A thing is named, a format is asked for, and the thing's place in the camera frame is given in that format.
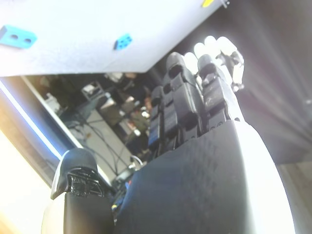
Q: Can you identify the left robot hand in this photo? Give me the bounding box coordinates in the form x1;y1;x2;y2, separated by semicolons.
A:
41;52;297;234

